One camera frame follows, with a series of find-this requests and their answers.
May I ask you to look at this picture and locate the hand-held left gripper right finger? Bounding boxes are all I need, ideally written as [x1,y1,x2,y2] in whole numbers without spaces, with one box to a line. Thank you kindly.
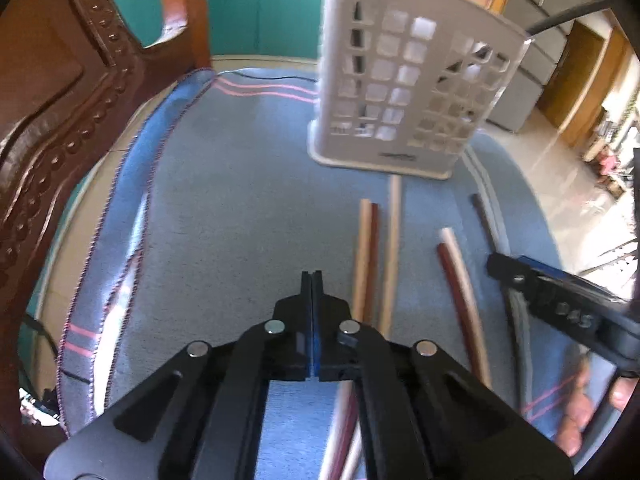
[312,270,576,480]

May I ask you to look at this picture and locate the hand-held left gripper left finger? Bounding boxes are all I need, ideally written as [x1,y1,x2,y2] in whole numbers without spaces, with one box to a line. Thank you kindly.
[42,270,315,480]

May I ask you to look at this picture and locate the person's right hand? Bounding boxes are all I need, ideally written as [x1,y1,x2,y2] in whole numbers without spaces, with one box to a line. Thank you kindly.
[555,355,640,458]

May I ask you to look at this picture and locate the teal lower cabinets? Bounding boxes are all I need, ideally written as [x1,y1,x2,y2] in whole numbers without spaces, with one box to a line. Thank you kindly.
[100,0,326,61]

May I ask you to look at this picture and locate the silver refrigerator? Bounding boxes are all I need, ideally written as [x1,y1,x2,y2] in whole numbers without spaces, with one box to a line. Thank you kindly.
[487,0,601,133]

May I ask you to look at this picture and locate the dining chairs with clothes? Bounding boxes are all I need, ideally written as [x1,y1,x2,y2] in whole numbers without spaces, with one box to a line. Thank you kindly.
[582,105,640,196]

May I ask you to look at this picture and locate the blue striped cloth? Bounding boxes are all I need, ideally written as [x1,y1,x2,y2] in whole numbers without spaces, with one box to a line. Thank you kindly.
[57,67,571,480]

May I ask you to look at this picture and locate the carved wooden chair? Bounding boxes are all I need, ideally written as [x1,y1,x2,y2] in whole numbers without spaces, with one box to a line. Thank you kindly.
[0,0,213,461]

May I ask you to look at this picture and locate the white chopstick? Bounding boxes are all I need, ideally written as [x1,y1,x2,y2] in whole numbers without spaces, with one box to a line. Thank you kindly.
[440,227,493,391]
[342,175,403,480]
[317,199,373,480]

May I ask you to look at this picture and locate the white plastic utensil basket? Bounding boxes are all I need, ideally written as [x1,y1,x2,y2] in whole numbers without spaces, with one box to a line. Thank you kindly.
[307,0,531,181]

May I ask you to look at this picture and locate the brown wooden door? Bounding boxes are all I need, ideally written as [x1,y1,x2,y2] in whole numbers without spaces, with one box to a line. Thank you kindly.
[537,20,631,148]

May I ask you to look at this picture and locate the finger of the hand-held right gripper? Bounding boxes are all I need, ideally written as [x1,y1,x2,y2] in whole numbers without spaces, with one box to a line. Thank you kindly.
[520,256,628,303]
[487,252,556,307]

